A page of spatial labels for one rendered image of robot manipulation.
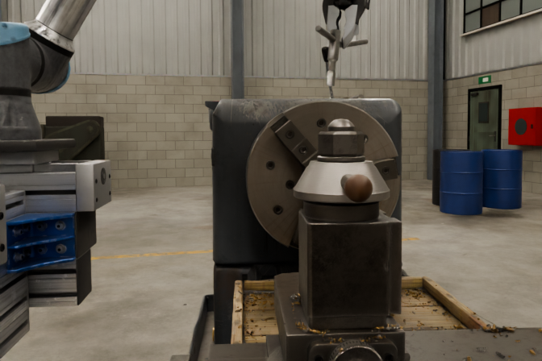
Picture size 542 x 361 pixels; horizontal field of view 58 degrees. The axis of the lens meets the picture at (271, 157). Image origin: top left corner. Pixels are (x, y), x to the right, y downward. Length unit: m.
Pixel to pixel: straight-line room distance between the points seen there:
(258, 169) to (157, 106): 9.93
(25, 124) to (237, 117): 0.44
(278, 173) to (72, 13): 0.57
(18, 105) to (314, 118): 0.57
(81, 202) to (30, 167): 0.12
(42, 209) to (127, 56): 10.08
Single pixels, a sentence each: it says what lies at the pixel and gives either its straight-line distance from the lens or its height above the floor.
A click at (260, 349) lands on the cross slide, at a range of 0.51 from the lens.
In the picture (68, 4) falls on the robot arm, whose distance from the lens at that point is 1.18.
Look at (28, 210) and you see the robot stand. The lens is 1.02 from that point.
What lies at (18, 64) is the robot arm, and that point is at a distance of 1.07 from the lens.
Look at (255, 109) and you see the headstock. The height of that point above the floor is 1.23.
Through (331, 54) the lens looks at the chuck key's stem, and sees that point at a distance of 1.04.
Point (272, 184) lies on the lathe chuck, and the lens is 0.98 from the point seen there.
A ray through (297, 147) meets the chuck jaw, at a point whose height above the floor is 1.15.
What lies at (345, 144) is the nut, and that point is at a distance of 0.39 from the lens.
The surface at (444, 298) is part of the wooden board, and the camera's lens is 0.88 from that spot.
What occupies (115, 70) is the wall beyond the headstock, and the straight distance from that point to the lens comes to 11.01.
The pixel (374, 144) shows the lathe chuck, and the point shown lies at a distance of 1.01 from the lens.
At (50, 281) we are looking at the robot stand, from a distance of 1.04.
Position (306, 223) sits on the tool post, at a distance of 0.38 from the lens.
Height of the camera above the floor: 1.17
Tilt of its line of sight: 3 degrees down
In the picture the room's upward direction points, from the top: straight up
